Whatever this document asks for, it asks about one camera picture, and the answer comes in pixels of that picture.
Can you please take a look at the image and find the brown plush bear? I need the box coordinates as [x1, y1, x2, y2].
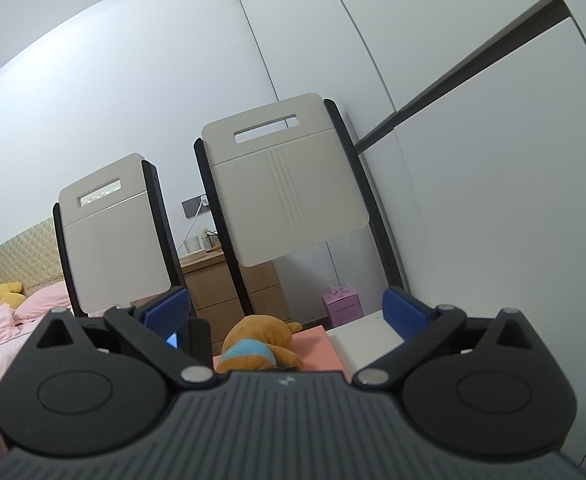
[215, 315, 305, 374]

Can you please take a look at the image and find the beige quilted headboard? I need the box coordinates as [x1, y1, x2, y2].
[0, 217, 66, 294]

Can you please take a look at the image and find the black ribbed object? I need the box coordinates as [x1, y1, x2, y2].
[187, 317, 212, 367]

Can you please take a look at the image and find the grey wall socket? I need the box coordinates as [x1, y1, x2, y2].
[182, 193, 212, 220]

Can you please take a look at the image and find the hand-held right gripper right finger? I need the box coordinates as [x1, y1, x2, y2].
[352, 286, 550, 390]

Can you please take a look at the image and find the small cream folding chair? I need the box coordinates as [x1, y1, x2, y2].
[53, 152, 190, 319]

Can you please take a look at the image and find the white charger cable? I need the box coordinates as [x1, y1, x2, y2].
[183, 207, 206, 253]

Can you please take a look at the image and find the pink cardboard box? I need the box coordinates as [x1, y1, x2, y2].
[321, 285, 364, 331]

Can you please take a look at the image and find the white flat box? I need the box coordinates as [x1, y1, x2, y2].
[326, 309, 406, 380]

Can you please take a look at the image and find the wooden nightstand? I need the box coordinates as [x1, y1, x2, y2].
[179, 249, 294, 332]

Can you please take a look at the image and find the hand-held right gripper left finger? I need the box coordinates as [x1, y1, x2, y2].
[32, 286, 214, 390]

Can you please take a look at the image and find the yellow plush toy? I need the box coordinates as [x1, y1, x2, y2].
[0, 281, 26, 309]

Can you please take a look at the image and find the pink pillow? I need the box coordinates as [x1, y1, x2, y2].
[13, 284, 74, 324]

